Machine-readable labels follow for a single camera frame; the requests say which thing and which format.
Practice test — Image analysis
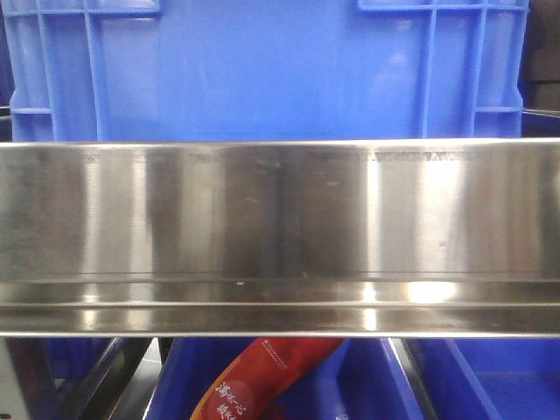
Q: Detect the stainless steel cart shelf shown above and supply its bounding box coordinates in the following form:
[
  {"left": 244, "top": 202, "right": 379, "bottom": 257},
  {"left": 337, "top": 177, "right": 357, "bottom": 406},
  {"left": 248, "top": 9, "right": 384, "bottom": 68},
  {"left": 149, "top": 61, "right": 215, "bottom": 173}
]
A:
[{"left": 1, "top": 138, "right": 559, "bottom": 337}]

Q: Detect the blue bin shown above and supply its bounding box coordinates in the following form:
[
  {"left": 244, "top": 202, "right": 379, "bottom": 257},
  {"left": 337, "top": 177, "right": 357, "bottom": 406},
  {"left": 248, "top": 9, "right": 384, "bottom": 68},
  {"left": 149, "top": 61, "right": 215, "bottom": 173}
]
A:
[
  {"left": 143, "top": 338, "right": 423, "bottom": 419},
  {"left": 407, "top": 339, "right": 559, "bottom": 419}
]

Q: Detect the red printed snack bag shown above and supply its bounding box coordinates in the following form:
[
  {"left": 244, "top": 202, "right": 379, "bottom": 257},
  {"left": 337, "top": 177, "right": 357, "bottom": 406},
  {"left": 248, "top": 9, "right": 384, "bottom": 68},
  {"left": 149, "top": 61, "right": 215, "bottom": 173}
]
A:
[{"left": 190, "top": 337, "right": 344, "bottom": 419}]

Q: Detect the large blue plastic crate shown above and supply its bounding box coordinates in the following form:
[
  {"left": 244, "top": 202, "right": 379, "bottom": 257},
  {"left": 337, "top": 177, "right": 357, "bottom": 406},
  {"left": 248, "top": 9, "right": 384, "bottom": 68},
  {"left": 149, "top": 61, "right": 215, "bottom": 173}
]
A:
[{"left": 1, "top": 1, "right": 529, "bottom": 142}]

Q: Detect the lower blue bin centre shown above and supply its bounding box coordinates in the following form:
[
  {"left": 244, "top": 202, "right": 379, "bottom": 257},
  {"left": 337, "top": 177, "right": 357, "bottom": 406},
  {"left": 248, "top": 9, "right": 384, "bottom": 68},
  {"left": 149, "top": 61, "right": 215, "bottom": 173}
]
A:
[{"left": 143, "top": 338, "right": 423, "bottom": 419}]

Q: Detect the lower blue bin right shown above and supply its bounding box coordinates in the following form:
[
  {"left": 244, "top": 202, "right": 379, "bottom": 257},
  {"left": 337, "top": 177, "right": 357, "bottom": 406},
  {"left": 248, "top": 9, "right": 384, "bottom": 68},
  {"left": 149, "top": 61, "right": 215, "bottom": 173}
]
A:
[{"left": 407, "top": 339, "right": 559, "bottom": 419}]

